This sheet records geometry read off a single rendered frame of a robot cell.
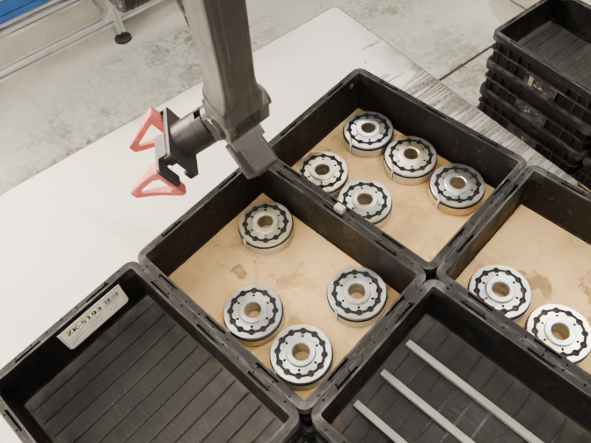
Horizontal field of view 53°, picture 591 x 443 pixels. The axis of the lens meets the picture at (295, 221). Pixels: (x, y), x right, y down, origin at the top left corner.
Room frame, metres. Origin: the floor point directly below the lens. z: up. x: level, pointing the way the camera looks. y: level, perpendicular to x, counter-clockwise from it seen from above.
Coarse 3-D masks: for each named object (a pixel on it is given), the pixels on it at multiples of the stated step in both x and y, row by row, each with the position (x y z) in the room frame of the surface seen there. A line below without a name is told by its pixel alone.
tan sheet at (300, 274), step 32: (192, 256) 0.58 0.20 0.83; (224, 256) 0.57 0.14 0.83; (256, 256) 0.56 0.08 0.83; (288, 256) 0.55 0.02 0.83; (320, 256) 0.54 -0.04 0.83; (192, 288) 0.51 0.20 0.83; (224, 288) 0.50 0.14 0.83; (288, 288) 0.48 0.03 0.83; (320, 288) 0.48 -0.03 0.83; (288, 320) 0.42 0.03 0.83; (320, 320) 0.41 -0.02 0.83; (256, 352) 0.37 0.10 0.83
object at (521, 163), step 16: (384, 80) 0.87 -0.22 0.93; (400, 96) 0.82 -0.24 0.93; (304, 112) 0.81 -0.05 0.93; (432, 112) 0.77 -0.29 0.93; (288, 128) 0.78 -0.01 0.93; (464, 128) 0.72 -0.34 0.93; (272, 144) 0.74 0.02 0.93; (496, 144) 0.67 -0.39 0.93; (512, 160) 0.63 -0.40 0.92; (512, 176) 0.59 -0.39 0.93; (320, 192) 0.61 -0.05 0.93; (480, 208) 0.53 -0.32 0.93; (368, 224) 0.53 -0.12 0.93; (464, 224) 0.51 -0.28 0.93; (384, 240) 0.50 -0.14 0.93; (416, 256) 0.46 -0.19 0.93; (432, 272) 0.43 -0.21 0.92
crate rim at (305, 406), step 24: (216, 192) 0.64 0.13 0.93; (312, 192) 0.62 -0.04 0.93; (192, 216) 0.60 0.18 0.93; (336, 216) 0.56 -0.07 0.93; (144, 264) 0.52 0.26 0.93; (408, 264) 0.45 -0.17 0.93; (168, 288) 0.46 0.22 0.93; (408, 288) 0.40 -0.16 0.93; (384, 312) 0.37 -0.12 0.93; (312, 408) 0.24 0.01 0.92
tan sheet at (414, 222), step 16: (336, 128) 0.85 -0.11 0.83; (320, 144) 0.81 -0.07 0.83; (336, 144) 0.80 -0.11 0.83; (352, 160) 0.76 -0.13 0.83; (368, 160) 0.75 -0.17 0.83; (352, 176) 0.72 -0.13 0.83; (368, 176) 0.71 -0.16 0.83; (384, 176) 0.70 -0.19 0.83; (400, 192) 0.66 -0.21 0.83; (416, 192) 0.65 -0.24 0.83; (400, 208) 0.62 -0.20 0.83; (416, 208) 0.62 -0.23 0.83; (432, 208) 0.61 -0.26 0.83; (400, 224) 0.59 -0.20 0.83; (416, 224) 0.58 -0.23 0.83; (432, 224) 0.58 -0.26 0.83; (448, 224) 0.57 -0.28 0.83; (400, 240) 0.55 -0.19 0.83; (416, 240) 0.55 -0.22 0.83; (432, 240) 0.54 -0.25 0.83; (448, 240) 0.54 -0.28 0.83; (432, 256) 0.51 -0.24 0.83
